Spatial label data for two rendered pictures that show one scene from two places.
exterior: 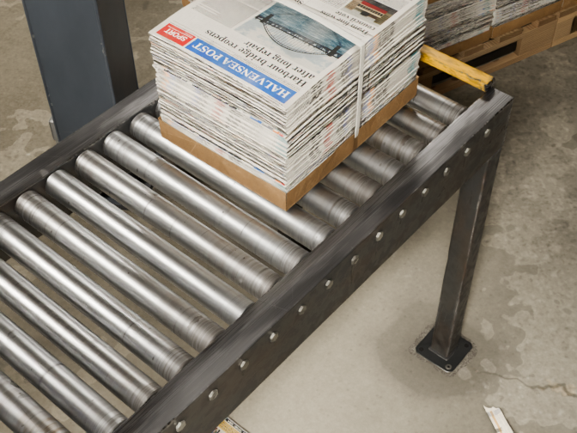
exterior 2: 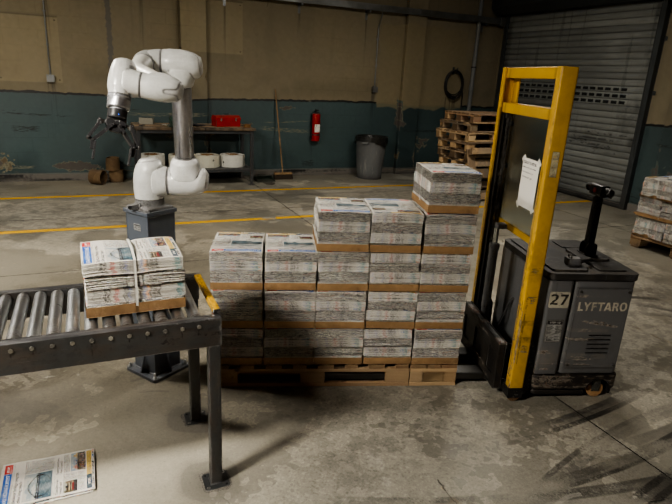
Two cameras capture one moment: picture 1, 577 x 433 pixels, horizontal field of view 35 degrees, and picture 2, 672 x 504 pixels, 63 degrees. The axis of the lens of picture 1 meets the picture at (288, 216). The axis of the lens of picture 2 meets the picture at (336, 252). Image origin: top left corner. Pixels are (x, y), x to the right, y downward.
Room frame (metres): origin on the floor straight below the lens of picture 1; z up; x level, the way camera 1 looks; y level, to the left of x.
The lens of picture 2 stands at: (-0.36, -1.65, 1.75)
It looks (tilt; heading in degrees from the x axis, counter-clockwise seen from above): 18 degrees down; 24
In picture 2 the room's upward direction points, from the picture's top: 3 degrees clockwise
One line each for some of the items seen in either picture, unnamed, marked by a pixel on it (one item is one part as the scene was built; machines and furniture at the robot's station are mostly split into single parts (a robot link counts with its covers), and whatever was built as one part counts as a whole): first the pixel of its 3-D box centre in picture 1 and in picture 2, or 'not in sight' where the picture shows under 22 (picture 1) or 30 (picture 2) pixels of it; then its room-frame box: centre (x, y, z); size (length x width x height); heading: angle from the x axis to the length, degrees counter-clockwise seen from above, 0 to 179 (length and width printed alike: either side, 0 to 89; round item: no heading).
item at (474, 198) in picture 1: (461, 260); (214, 414); (1.29, -0.38, 0.34); 0.06 x 0.06 x 0.68; 49
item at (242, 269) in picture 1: (173, 222); (55, 315); (1.02, 0.19, 0.77); 0.47 x 0.05 x 0.05; 49
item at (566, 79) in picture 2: not in sight; (537, 239); (2.67, -1.46, 0.97); 0.09 x 0.09 x 1.75; 31
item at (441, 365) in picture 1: (444, 347); (215, 479); (1.29, -0.38, 0.01); 0.14 x 0.13 x 0.01; 49
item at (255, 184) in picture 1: (251, 138); (105, 297); (1.16, 0.06, 0.83); 0.29 x 0.16 x 0.04; 50
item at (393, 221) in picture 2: not in sight; (390, 224); (2.58, -0.66, 0.95); 0.38 x 0.29 x 0.23; 30
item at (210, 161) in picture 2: not in sight; (194, 148); (6.66, 4.06, 0.55); 1.80 x 0.70 x 1.09; 139
